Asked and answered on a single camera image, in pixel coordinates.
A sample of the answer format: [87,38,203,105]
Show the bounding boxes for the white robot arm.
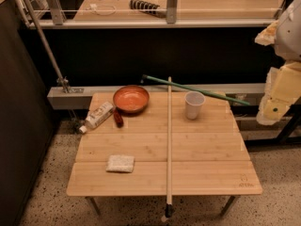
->
[255,0,301,125]

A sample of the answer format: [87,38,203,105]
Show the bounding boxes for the white water bottle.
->
[79,102,114,134]

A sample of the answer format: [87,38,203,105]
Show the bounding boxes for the orange bowl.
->
[113,85,150,114]

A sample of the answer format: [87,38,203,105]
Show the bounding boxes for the green pole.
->
[140,74,250,105]

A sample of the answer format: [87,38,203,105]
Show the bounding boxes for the translucent plastic cup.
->
[184,91,205,120]

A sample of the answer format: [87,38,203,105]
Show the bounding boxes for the white sponge pad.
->
[106,154,135,173]

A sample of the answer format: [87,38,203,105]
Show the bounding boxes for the bamboo folding table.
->
[67,92,262,202]

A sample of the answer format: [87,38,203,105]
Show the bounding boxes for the diagonal metal pole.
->
[24,0,71,93]

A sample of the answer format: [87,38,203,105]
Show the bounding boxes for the grey metal ledge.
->
[47,83,264,110]

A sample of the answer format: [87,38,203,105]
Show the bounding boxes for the long wooden stick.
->
[161,86,172,222]

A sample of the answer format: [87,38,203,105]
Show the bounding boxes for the black ribbed object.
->
[129,0,159,15]

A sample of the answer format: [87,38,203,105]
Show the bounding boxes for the upper wooden shelf table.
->
[34,0,283,28]

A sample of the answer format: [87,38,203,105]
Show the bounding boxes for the white cable loop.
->
[88,3,118,17]

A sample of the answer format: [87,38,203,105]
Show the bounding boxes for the metal upright bracket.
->
[166,0,178,24]

